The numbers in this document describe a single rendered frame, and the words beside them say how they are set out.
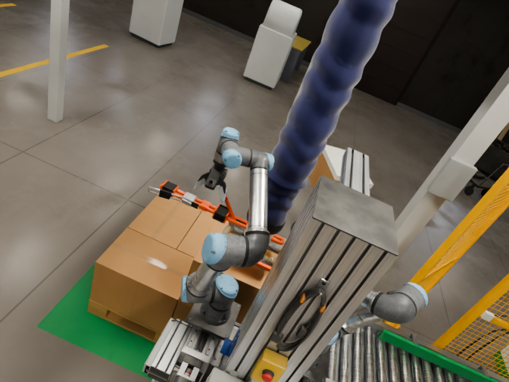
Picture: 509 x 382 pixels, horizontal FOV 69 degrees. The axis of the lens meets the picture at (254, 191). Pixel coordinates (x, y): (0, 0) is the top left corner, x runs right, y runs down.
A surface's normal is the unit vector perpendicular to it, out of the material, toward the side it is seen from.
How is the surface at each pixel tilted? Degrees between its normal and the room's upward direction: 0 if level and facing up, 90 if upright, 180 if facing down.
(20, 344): 0
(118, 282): 90
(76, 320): 0
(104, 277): 90
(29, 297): 0
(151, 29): 90
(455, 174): 90
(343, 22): 79
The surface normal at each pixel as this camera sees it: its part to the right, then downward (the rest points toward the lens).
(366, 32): 0.28, 0.45
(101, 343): 0.33, -0.77
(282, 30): -0.15, 0.36
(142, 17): -0.33, 0.44
